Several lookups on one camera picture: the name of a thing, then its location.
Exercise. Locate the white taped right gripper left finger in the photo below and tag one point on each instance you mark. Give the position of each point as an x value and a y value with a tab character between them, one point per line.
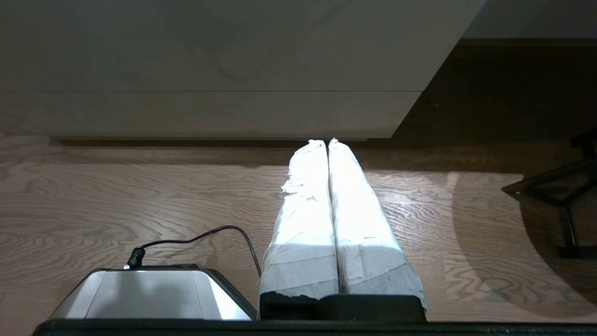
303	224

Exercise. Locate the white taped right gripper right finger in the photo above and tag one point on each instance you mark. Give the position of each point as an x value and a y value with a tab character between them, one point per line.
368	233

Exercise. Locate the beige cabinet drawer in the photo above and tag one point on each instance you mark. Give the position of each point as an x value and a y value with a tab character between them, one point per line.
210	46

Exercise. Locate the glossy beige low cabinet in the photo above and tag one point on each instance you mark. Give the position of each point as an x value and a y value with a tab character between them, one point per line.
210	114

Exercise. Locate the black metal leg frame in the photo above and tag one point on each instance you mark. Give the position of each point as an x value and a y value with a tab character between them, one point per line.
567	228

